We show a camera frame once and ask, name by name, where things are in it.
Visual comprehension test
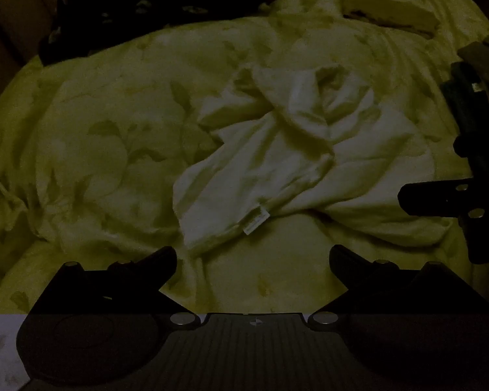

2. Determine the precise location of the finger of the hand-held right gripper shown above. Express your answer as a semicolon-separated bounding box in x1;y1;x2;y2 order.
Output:
397;178;486;218

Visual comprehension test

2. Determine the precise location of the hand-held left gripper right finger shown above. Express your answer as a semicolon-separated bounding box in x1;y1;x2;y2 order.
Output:
307;245;489;328

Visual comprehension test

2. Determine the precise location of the padded headboard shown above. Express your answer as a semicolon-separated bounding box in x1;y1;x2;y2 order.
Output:
0;0;86;102

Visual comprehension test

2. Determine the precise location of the pale floral blanket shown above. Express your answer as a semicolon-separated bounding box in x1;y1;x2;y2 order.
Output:
0;0;489;389

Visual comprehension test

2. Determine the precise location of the white shirt with green collar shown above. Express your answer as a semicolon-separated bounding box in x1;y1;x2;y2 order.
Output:
173;63;453;255

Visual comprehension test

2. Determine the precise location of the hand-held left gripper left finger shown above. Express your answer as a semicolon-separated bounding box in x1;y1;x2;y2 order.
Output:
28;246;200;330

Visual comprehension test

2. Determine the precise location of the folded pale cloth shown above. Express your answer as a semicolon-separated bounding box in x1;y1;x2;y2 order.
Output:
340;0;441;35

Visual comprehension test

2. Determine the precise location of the person's right forearm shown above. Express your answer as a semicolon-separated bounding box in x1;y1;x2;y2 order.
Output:
456;35;489;125

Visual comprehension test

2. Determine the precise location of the dark printed cloth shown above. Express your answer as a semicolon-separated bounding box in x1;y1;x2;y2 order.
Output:
38;0;270;66

